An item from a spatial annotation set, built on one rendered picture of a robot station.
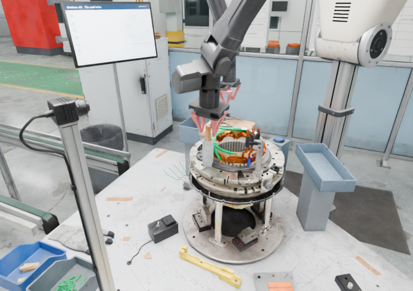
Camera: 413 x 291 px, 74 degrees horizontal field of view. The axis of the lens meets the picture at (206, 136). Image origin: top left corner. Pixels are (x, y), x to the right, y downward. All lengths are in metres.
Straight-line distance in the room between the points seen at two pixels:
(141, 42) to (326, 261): 1.51
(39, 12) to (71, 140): 3.88
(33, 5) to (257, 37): 2.91
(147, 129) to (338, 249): 2.60
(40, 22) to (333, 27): 3.86
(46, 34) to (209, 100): 3.83
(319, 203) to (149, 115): 2.46
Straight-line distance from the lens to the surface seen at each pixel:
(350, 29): 1.09
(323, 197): 1.07
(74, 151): 0.59
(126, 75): 3.23
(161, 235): 1.05
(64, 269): 1.05
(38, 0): 4.42
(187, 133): 1.22
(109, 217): 1.21
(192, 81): 0.69
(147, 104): 3.18
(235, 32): 0.65
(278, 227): 1.11
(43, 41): 4.49
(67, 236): 1.16
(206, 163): 0.85
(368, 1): 1.07
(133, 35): 1.81
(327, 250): 1.11
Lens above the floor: 1.56
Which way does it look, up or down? 26 degrees down
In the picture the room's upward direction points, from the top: straight up
